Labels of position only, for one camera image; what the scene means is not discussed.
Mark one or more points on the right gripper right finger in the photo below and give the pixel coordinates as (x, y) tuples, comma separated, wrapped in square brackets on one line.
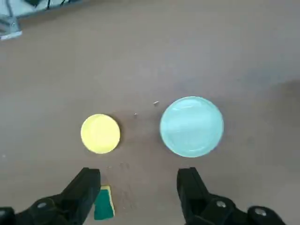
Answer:
[(199, 194)]

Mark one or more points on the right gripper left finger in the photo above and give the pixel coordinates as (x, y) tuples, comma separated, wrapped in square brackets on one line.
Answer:
[(77, 194)]

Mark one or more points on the green and yellow sponge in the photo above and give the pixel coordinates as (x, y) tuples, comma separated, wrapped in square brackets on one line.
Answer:
[(104, 204)]

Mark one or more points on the small yellow dish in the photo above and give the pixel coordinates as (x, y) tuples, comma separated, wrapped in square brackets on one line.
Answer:
[(100, 133)]

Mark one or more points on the pale green plate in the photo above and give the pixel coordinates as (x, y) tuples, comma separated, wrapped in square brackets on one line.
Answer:
[(191, 126)]

